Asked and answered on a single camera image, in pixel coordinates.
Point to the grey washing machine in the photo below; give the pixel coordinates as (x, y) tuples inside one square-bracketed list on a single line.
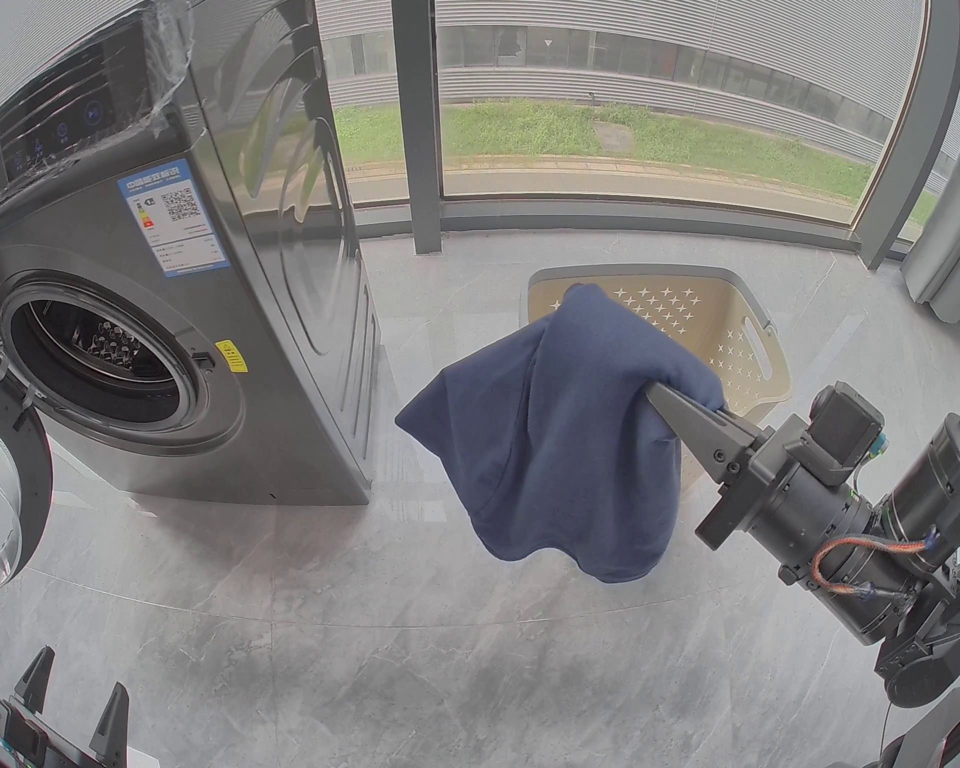
[(225, 337)]

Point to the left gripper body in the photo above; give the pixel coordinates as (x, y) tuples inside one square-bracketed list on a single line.
[(37, 742)]

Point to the white curtain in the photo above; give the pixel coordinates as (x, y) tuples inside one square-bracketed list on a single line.
[(937, 262)]

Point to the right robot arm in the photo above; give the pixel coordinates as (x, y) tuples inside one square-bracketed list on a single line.
[(919, 487)]

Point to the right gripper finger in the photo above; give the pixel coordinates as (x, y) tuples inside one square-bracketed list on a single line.
[(709, 442), (754, 429)]

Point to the dark blue garment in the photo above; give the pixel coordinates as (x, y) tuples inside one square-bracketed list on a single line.
[(570, 435)]

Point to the window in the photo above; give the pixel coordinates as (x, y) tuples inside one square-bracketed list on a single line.
[(420, 112)]

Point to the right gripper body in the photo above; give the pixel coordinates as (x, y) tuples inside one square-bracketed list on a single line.
[(787, 502)]

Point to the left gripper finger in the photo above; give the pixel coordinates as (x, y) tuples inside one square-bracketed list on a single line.
[(37, 679), (112, 724)]

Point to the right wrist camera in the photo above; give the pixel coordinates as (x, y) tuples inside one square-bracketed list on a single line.
[(844, 431)]

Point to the washing machine door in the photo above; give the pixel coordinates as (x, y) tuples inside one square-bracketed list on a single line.
[(30, 480)]

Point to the cream laundry basket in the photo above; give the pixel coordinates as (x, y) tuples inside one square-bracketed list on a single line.
[(742, 330)]

